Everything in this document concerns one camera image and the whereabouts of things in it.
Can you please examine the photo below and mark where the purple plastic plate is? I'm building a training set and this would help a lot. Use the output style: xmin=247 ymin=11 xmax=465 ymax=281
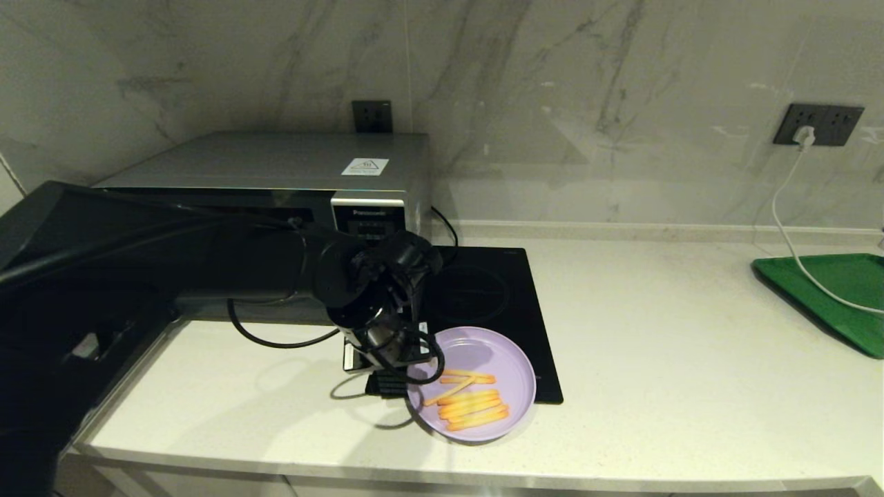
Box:
xmin=406 ymin=327 xmax=537 ymax=442

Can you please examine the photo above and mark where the dark glass microwave door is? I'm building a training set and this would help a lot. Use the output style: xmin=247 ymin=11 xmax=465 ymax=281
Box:
xmin=0 ymin=276 xmax=180 ymax=497

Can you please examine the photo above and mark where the silver microwave oven body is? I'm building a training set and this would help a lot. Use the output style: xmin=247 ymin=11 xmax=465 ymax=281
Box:
xmin=93 ymin=131 xmax=432 ymax=325

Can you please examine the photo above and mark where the black induction cooktop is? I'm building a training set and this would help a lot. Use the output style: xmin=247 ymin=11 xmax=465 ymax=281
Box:
xmin=365 ymin=246 xmax=564 ymax=405

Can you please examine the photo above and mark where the beige cabinet front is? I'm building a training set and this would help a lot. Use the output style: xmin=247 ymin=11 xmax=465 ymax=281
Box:
xmin=41 ymin=456 xmax=864 ymax=497

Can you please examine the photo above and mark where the green plastic tray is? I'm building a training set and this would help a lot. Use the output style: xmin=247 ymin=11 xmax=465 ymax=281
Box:
xmin=751 ymin=253 xmax=884 ymax=360

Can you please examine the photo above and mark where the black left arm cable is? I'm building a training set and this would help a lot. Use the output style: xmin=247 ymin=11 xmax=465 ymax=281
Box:
xmin=227 ymin=297 xmax=446 ymax=387

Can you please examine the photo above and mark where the black power cord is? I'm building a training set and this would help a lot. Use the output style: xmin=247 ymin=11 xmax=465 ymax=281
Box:
xmin=432 ymin=206 xmax=460 ymax=266

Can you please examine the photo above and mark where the small dark wall socket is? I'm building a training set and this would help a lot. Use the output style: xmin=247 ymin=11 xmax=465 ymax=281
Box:
xmin=352 ymin=99 xmax=393 ymax=133

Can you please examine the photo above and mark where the white charger cable with plug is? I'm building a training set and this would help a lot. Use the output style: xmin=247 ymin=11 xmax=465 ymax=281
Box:
xmin=770 ymin=126 xmax=884 ymax=316

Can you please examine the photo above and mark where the wide dark wall socket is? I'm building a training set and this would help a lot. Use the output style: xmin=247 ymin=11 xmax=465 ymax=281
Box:
xmin=773 ymin=104 xmax=866 ymax=147

